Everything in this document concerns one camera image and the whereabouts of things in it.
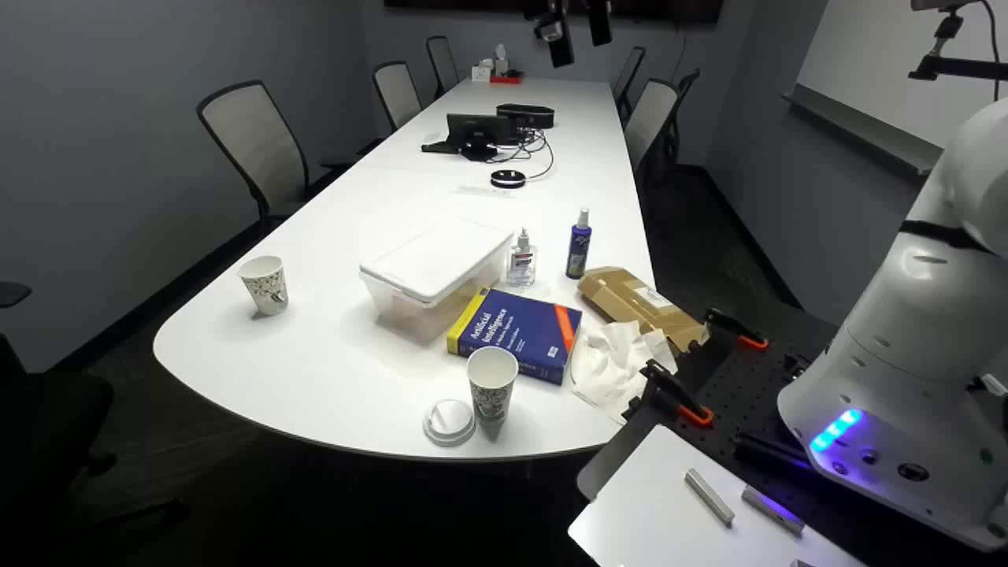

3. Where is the white cable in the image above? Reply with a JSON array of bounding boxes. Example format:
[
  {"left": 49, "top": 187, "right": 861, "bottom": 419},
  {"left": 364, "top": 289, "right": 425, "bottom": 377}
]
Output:
[{"left": 501, "top": 128, "right": 559, "bottom": 181}]

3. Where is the black conference phone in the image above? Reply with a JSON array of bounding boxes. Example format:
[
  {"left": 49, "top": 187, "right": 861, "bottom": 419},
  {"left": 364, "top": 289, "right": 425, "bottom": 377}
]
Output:
[{"left": 419, "top": 109, "right": 525, "bottom": 163}]

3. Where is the grey marker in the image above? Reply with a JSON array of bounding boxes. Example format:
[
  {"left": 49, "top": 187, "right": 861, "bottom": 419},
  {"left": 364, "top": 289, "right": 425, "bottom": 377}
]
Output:
[
  {"left": 737, "top": 485, "right": 809, "bottom": 541},
  {"left": 681, "top": 465, "right": 739, "bottom": 532}
]

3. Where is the white board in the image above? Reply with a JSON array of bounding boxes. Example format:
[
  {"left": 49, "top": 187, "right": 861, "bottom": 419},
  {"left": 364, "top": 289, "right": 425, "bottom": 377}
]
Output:
[{"left": 563, "top": 423, "right": 843, "bottom": 567}]

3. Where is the blue and yellow book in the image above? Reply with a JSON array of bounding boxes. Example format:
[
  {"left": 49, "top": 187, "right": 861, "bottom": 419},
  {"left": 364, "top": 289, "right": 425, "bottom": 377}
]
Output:
[{"left": 444, "top": 285, "right": 585, "bottom": 388}]

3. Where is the white plastic cup lid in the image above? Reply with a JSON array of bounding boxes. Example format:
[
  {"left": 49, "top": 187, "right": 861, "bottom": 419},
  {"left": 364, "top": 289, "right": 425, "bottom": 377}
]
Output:
[{"left": 422, "top": 394, "right": 478, "bottom": 451}]

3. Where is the black speaker bar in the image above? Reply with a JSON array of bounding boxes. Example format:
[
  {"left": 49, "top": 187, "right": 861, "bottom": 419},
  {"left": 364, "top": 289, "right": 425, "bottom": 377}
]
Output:
[{"left": 493, "top": 100, "right": 558, "bottom": 133}]

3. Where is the grey whiteboard tray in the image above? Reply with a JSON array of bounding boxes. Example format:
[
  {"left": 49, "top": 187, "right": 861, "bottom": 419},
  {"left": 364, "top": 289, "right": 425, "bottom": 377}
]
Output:
[{"left": 783, "top": 83, "right": 945, "bottom": 180}]

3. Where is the patterned paper cup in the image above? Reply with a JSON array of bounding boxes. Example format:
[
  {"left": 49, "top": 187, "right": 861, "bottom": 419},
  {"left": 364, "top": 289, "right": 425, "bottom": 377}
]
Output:
[
  {"left": 462, "top": 343, "right": 522, "bottom": 440},
  {"left": 235, "top": 251, "right": 293, "bottom": 321}
]

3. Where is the black round disc device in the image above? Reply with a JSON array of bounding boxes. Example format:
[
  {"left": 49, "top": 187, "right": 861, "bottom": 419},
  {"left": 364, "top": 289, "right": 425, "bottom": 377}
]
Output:
[{"left": 487, "top": 163, "right": 528, "bottom": 191}]

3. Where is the clear plastic container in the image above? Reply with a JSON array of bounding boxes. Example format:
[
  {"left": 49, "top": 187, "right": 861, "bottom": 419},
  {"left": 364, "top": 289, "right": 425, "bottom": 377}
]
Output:
[{"left": 360, "top": 261, "right": 496, "bottom": 345}]

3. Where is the brown paper envelope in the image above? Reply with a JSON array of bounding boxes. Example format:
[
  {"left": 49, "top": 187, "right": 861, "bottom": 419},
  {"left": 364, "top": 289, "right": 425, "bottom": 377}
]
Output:
[{"left": 575, "top": 265, "right": 716, "bottom": 357}]

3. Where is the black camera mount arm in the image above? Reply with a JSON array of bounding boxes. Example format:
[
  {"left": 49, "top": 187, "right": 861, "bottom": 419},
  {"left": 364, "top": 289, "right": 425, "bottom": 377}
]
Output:
[{"left": 906, "top": 0, "right": 1008, "bottom": 84}]

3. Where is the blue spray bottle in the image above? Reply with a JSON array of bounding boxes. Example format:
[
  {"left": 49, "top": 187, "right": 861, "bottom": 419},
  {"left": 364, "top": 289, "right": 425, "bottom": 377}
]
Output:
[{"left": 563, "top": 206, "right": 595, "bottom": 284}]

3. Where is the white rectangular container lid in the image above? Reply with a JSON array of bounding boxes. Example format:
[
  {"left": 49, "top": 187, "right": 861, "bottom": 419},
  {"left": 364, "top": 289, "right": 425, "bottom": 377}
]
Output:
[{"left": 360, "top": 215, "right": 517, "bottom": 311}]

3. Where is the black and orange clamp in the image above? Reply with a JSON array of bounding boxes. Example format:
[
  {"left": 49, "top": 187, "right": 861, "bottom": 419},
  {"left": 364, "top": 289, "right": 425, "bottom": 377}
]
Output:
[
  {"left": 703, "top": 306, "right": 773, "bottom": 357},
  {"left": 640, "top": 357, "right": 717, "bottom": 432}
]

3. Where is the mesh back office chair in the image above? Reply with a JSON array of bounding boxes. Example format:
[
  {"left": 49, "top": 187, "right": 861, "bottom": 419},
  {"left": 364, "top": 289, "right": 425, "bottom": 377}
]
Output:
[
  {"left": 612, "top": 41, "right": 648, "bottom": 109},
  {"left": 194, "top": 79, "right": 314, "bottom": 221},
  {"left": 625, "top": 75, "right": 684, "bottom": 172},
  {"left": 422, "top": 30, "right": 462, "bottom": 96},
  {"left": 368, "top": 55, "right": 425, "bottom": 133}
]

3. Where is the crumpled white paper towel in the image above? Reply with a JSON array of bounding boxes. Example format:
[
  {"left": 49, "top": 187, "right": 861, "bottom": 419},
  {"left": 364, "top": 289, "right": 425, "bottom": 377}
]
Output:
[{"left": 567, "top": 317, "right": 681, "bottom": 413}]

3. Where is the clear hand sanitizer pump bottle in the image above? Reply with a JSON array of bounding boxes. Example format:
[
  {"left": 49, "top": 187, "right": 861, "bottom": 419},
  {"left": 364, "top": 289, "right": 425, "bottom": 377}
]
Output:
[{"left": 504, "top": 226, "right": 538, "bottom": 294}]

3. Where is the black hanging camera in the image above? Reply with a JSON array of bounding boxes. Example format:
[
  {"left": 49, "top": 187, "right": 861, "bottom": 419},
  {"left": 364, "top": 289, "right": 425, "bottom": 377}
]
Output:
[
  {"left": 528, "top": 0, "right": 578, "bottom": 73},
  {"left": 583, "top": 0, "right": 616, "bottom": 49}
]

